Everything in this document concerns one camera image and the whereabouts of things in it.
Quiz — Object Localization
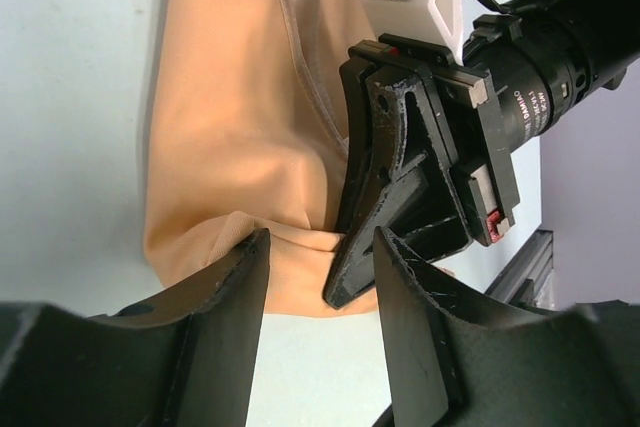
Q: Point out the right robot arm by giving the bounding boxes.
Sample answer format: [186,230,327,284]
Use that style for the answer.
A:
[323,0,639,309]

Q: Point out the aluminium frame rail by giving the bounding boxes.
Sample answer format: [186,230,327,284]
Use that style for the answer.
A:
[486,230,556,311]

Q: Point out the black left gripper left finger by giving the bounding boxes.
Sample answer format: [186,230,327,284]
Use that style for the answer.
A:
[1,229,270,426]

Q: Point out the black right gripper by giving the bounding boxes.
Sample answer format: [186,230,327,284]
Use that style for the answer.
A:
[323,11,625,309]

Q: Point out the peach satin napkin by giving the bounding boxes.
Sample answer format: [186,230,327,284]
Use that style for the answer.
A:
[144,0,373,317]

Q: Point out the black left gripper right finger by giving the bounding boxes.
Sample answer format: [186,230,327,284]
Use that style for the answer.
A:
[373,228,639,426]

